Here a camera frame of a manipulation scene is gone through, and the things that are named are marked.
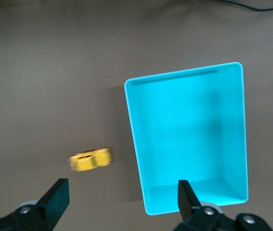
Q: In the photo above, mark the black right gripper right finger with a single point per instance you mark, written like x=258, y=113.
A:
x=189, y=207

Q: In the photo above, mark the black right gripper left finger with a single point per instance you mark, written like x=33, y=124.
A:
x=52, y=207

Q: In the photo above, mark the yellow beetle toy car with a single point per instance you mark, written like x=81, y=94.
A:
x=90, y=161

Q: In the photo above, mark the teal plastic bin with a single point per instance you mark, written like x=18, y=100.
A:
x=186, y=134

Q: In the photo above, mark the brown table cover sheet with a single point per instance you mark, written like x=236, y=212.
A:
x=42, y=84

